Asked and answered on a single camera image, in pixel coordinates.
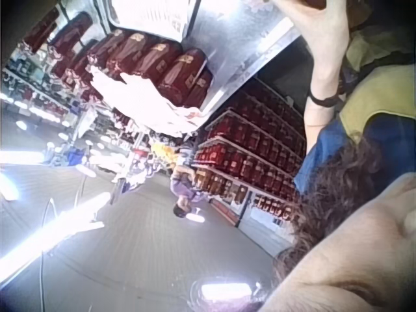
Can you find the person's left hand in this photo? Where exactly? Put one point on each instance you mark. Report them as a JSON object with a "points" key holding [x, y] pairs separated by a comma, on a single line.
{"points": [[320, 26]]}

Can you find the dark red snack packet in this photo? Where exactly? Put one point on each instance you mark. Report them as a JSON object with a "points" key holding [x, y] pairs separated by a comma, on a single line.
{"points": [[312, 3]]}

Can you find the metal store shelf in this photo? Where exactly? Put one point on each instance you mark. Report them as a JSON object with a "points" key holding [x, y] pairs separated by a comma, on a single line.
{"points": [[240, 48]]}

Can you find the shelf rack of red jars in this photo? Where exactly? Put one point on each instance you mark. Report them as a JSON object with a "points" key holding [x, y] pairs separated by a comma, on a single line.
{"points": [[253, 152]]}

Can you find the white shelf sign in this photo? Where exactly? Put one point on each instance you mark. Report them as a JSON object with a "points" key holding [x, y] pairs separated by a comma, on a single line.
{"points": [[152, 16]]}

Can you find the row of dark red packets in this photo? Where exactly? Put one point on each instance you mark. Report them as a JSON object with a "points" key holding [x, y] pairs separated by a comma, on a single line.
{"points": [[139, 55]]}

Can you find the store display stand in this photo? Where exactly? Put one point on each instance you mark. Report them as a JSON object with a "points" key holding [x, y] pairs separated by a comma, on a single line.
{"points": [[136, 162]]}

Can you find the distant store shelves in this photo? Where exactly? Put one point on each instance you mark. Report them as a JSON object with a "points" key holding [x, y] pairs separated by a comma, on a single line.
{"points": [[29, 87]]}

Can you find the long ceiling light strip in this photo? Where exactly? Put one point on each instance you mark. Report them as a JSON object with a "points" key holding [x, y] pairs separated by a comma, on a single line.
{"points": [[55, 227]]}

